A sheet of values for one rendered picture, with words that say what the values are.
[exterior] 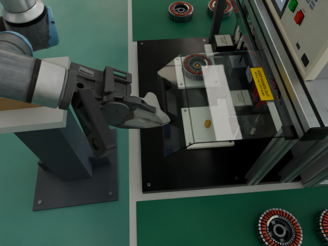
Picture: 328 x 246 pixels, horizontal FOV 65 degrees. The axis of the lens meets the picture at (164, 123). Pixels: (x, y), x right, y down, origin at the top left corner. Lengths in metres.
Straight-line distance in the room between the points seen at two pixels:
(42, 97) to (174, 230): 0.50
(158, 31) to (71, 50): 1.26
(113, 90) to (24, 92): 0.15
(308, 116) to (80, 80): 0.41
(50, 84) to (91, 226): 1.22
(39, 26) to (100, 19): 1.76
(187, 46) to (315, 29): 0.63
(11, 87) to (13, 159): 1.46
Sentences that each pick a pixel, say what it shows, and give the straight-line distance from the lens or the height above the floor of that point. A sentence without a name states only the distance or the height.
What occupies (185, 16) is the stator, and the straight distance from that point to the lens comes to 1.24.
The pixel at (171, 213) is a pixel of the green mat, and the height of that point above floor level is 0.75.
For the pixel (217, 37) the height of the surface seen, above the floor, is 0.92.
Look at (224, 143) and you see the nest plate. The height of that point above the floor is 0.78.
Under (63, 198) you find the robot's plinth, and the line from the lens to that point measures 1.65.
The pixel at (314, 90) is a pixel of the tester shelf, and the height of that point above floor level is 1.11.
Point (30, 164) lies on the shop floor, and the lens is 1.83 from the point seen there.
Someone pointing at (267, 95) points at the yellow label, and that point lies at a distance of 0.60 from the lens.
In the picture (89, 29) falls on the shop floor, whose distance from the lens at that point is 2.52.
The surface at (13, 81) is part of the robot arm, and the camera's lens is 0.45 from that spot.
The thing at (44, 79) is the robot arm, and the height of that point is 1.20.
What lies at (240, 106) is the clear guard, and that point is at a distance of 0.57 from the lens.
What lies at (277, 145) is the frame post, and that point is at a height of 1.01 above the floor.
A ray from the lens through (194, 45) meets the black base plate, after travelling 1.12.
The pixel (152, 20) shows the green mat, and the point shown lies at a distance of 1.27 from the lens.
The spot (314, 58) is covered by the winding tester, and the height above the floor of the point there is 1.16.
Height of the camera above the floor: 1.51
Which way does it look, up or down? 58 degrees down
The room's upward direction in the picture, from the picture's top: straight up
